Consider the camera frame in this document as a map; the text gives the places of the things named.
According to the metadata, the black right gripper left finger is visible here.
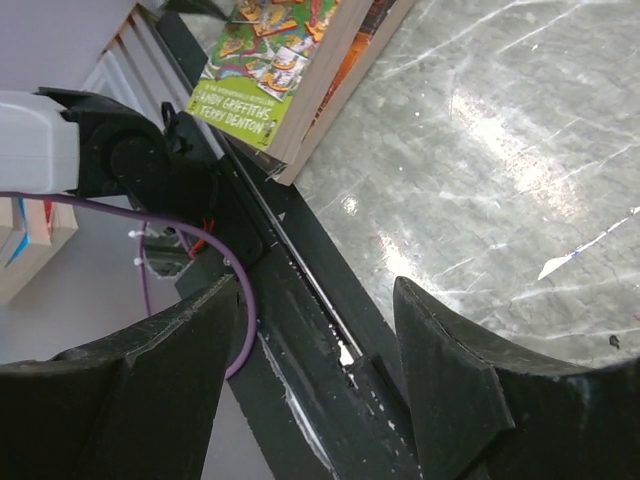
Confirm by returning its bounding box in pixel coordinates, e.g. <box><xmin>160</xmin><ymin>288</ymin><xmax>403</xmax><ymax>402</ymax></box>
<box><xmin>1</xmin><ymin>276</ymin><xmax>238</xmax><ymax>479</ymax></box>

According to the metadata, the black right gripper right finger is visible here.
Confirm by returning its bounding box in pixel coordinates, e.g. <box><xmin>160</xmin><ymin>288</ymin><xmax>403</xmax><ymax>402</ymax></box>
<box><xmin>393</xmin><ymin>277</ymin><xmax>639</xmax><ymax>479</ymax></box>

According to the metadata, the green 65-Storey Treehouse book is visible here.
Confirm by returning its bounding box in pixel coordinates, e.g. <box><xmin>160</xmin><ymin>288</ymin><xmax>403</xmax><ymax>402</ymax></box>
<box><xmin>186</xmin><ymin>0</ymin><xmax>371</xmax><ymax>164</ymax></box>

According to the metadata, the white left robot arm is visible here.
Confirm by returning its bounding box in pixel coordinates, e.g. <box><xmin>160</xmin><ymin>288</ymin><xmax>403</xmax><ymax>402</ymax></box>
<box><xmin>1</xmin><ymin>87</ymin><xmax>218</xmax><ymax>220</ymax></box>

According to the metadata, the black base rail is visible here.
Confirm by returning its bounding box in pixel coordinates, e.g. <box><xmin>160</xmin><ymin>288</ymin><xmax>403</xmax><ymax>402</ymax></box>
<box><xmin>157</xmin><ymin>9</ymin><xmax>426</xmax><ymax>480</ymax></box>

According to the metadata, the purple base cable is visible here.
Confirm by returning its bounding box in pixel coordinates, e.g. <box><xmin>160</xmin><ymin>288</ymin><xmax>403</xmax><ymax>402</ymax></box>
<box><xmin>0</xmin><ymin>191</ymin><xmax>259</xmax><ymax>382</ymax></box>

